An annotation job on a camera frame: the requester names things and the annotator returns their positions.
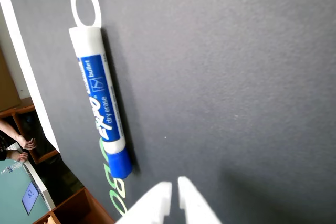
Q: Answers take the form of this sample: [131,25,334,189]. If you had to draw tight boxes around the tablet with blue screen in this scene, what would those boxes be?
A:
[21,181,40,216]

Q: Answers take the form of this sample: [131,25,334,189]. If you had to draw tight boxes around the brown wooden cabinet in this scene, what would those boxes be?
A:
[33,187,117,224]

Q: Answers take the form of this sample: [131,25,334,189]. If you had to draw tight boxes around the dark grey WOWROBO mat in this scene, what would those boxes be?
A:
[4,0,336,224]

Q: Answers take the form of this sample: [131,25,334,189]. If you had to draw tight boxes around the person's hand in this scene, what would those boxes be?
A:
[17,136,37,151]
[12,152,29,163]

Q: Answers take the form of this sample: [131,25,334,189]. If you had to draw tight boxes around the clear plastic water bottle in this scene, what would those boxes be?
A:
[0,162,25,175]

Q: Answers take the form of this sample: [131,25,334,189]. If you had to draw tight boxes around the teal table with white edge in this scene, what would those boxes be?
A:
[0,142,56,224]

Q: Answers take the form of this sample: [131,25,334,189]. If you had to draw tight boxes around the blue Expo dry-erase marker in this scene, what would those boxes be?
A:
[68,26,133,180]

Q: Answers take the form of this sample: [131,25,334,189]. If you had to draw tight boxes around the brown wooden shelf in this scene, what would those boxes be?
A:
[0,97,60,165]

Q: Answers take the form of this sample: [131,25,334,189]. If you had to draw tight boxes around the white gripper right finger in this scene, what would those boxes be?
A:
[177,176,222,224]

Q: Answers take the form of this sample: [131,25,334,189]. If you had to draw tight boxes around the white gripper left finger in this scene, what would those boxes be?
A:
[115,181,173,224]

